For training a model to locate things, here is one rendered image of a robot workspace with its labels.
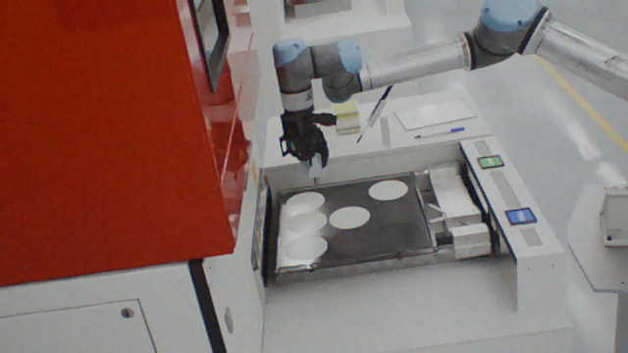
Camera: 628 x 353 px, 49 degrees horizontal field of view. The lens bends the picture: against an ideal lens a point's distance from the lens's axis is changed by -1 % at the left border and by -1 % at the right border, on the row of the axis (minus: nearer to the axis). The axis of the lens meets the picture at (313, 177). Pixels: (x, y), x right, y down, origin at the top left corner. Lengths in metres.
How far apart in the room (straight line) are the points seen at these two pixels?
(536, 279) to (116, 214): 0.84
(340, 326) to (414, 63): 0.64
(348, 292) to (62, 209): 0.76
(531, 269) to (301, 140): 0.57
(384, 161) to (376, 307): 0.49
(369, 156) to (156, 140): 0.99
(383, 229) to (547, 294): 0.40
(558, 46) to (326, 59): 0.50
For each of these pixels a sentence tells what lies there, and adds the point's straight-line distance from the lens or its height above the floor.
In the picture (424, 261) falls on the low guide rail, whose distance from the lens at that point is 1.64.
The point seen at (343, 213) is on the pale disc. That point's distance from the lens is 1.73.
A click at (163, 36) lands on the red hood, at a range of 0.92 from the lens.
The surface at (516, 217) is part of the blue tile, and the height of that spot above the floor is 0.96.
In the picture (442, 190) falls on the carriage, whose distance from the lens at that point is 1.82.
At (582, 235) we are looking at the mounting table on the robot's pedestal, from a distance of 1.75.
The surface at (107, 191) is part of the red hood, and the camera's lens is 1.02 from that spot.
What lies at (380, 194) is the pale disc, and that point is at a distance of 1.79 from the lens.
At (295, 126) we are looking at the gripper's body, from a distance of 1.61.
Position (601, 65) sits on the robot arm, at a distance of 1.61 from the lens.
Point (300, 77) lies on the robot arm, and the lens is 1.56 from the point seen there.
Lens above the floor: 1.78
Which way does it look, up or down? 27 degrees down
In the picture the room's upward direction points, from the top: 10 degrees counter-clockwise
